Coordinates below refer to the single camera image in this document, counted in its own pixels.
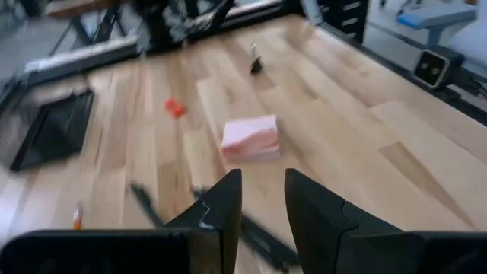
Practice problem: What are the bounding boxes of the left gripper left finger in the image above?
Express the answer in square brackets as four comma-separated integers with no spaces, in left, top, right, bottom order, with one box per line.
[164,168,244,274]

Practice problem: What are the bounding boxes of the grey depth camera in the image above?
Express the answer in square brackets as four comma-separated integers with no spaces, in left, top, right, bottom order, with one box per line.
[412,46,466,91]

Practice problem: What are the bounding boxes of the black binder clip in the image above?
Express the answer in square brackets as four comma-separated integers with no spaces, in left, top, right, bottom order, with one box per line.
[249,42,264,75]

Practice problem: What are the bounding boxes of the orange pencil pink eraser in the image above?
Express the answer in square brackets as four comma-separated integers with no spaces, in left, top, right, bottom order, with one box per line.
[72,203,83,231]

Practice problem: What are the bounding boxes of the black mesh desk organizer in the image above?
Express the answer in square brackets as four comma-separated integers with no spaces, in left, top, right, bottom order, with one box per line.
[9,89,95,173]

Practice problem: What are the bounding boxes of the pink sticky note pad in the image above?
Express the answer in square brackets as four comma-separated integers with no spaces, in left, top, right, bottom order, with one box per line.
[219,114,282,164]

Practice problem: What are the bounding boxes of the brown bench black legs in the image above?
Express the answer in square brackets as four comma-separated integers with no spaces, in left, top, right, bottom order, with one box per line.
[44,0,132,54]

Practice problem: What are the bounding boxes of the small red-orange plastic item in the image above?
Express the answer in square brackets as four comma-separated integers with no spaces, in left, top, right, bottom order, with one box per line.
[164,97,186,119]

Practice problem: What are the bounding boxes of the black pen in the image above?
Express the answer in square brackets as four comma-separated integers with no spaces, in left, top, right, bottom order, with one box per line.
[189,186,301,273]
[130,182,165,229]

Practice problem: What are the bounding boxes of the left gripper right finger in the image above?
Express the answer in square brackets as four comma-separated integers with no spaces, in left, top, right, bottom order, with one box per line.
[284,167,425,274]

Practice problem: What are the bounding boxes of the blue grey bench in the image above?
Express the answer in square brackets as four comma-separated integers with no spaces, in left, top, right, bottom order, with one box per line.
[395,2,479,46]

